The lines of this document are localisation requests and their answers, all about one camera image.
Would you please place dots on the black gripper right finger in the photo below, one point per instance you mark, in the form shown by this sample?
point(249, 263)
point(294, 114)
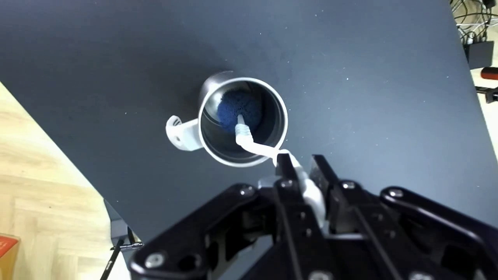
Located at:
point(414, 233)

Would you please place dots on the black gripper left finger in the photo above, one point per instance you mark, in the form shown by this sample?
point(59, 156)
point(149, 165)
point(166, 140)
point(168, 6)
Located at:
point(218, 243)

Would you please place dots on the white spoon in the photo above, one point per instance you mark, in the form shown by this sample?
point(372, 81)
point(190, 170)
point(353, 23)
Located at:
point(240, 106)

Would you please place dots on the stainless steel thermos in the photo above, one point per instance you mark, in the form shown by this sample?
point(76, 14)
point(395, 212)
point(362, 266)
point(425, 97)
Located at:
point(210, 86)

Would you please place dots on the small black floor object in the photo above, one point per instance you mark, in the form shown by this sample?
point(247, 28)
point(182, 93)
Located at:
point(487, 93)

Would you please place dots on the black box on floor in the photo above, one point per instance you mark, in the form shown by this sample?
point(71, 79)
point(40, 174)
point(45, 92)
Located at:
point(478, 53)

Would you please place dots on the red box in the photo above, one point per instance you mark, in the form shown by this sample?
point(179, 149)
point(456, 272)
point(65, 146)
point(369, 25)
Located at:
point(8, 257)

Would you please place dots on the black table leg bracket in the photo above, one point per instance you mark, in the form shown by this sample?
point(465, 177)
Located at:
point(120, 238)

